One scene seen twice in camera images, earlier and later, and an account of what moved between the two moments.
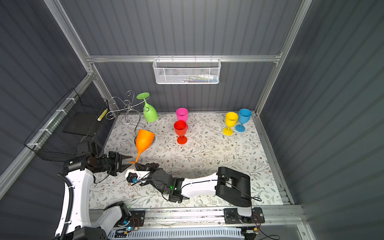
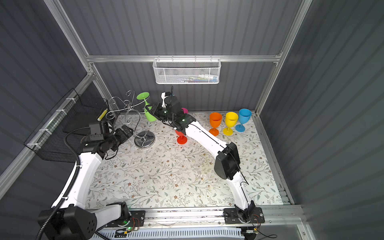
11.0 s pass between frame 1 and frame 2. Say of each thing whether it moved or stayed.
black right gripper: moved
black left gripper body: moved
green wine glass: stayed
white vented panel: stayed
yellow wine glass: stayed
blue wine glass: stayed
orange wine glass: moved
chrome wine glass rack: stayed
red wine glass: stayed
